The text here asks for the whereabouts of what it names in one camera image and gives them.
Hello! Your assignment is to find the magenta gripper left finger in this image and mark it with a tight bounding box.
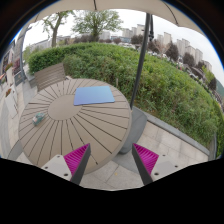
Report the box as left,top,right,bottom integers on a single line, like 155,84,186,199
41,143,92,186

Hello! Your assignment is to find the round slatted wooden table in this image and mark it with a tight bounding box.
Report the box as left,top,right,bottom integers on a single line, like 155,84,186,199
19,79,132,173

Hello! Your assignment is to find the slatted wooden chair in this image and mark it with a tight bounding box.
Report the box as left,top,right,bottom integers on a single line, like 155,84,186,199
34,63,65,91

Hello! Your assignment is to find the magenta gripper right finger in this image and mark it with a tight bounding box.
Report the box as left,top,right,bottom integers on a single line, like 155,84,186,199
131,143,183,186

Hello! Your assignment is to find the green hedge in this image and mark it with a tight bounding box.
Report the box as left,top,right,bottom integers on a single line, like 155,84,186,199
28,43,224,153

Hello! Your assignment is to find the black umbrella pole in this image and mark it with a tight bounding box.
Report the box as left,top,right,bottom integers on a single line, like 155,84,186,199
130,13,150,110

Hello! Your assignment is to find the grey umbrella base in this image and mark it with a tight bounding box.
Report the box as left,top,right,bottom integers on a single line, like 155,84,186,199
119,107,147,154

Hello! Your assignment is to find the beige umbrella canopy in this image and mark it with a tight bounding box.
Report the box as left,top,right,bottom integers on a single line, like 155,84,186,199
28,0,204,34

